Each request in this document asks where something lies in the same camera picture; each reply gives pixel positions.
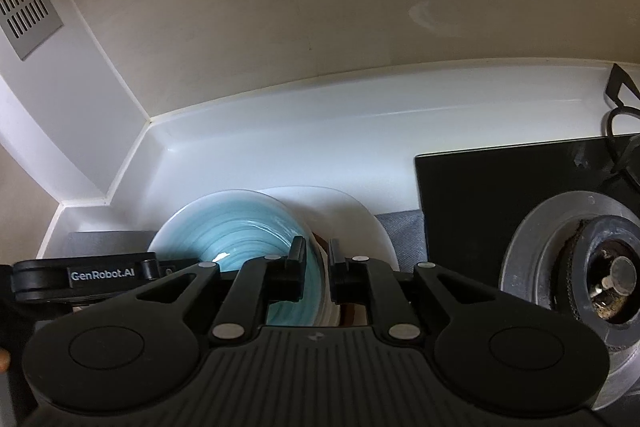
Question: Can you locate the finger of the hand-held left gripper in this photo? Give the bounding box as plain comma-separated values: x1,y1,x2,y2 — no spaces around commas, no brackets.
158,258,202,281

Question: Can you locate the black pan support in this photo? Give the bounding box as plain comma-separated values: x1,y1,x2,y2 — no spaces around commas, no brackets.
602,63,640,188

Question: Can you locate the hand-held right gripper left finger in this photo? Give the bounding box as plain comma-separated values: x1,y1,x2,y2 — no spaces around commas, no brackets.
125,236,307,341

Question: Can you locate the blue glazed bowl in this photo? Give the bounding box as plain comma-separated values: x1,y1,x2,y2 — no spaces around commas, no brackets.
148,190,342,326

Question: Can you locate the gas stove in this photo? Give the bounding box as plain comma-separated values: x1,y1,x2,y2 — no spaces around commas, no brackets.
414,133,640,410

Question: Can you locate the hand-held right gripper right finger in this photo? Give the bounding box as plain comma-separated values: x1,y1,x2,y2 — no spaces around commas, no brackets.
328,238,507,341

